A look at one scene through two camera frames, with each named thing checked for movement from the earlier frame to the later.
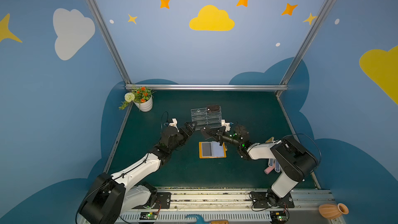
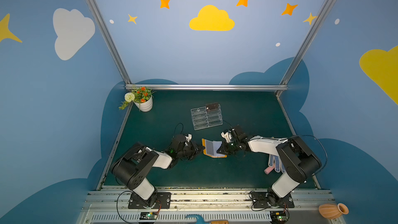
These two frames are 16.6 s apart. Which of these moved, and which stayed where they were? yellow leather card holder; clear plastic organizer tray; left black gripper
Moved: left black gripper
Stayed: clear plastic organizer tray; yellow leather card holder
